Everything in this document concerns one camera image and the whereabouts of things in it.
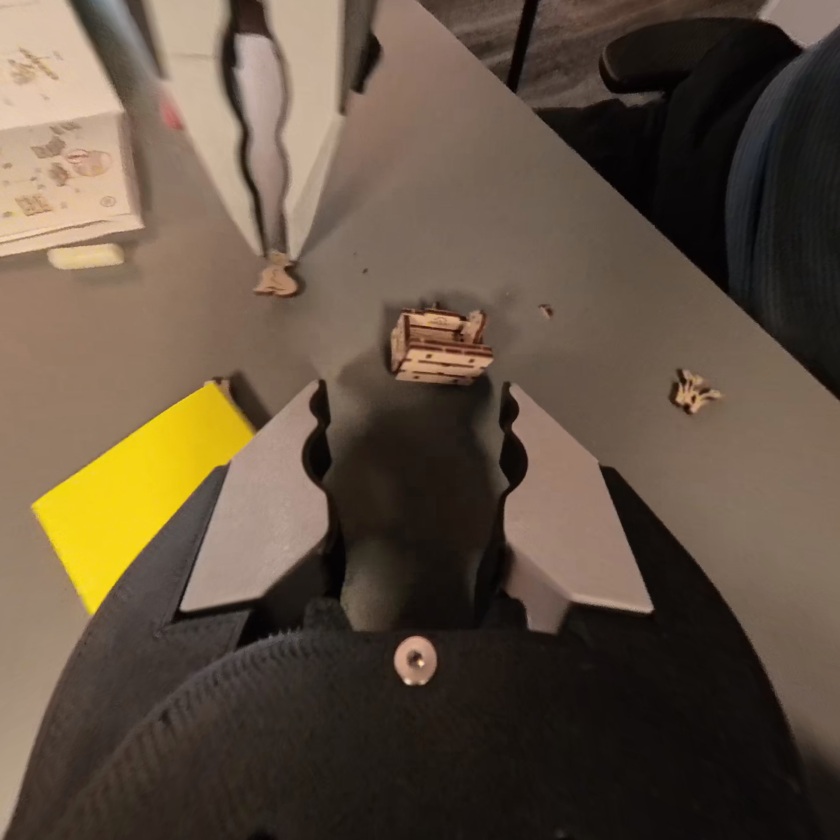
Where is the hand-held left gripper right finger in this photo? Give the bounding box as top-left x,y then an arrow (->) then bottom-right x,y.
497,382 -> 656,635

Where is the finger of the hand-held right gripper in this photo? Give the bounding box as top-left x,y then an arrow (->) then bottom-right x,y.
146,0 -> 280,258
271,0 -> 349,260

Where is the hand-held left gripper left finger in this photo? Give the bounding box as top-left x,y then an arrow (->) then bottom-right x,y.
177,378 -> 333,616

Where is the small wooden crate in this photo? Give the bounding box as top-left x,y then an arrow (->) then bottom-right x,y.
390,304 -> 494,386

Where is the yellow sticky note pad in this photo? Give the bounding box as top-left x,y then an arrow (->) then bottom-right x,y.
31,382 -> 257,616

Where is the instruction booklet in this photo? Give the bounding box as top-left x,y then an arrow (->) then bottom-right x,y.
0,0 -> 147,258

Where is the pale wax stick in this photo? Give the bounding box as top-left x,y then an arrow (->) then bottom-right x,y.
46,243 -> 127,271

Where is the black office chair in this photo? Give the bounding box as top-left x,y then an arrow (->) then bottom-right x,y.
600,18 -> 803,94

